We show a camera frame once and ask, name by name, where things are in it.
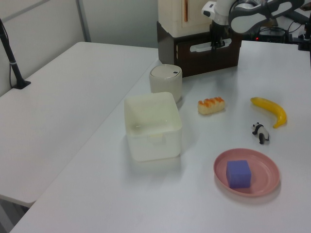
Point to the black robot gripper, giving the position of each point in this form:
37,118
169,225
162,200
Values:
217,30

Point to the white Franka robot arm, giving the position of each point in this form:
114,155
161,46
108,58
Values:
245,19

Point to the dark brown drawer cabinet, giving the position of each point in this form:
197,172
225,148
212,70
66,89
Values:
166,48

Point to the black electronics box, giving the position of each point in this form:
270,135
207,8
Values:
271,34

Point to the orange glazed bread loaf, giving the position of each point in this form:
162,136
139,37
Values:
211,105

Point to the beige lidded trash can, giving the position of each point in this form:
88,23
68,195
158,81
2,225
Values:
165,82

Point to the yellow banana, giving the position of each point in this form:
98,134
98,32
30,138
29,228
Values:
272,109

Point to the black clamp stand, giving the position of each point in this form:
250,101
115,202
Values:
305,36

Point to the black and white panda figurine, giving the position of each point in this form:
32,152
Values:
261,132

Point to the cream plastic storage container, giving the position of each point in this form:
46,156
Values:
151,136

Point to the purple cube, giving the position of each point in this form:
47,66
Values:
238,173

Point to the pink plate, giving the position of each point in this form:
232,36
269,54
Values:
262,174

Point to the black pole camera stand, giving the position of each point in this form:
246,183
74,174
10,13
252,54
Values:
12,63

